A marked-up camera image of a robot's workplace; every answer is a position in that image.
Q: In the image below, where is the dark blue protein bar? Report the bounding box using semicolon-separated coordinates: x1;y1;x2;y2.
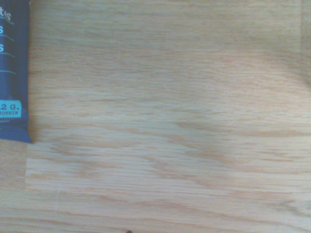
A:
0;0;33;144

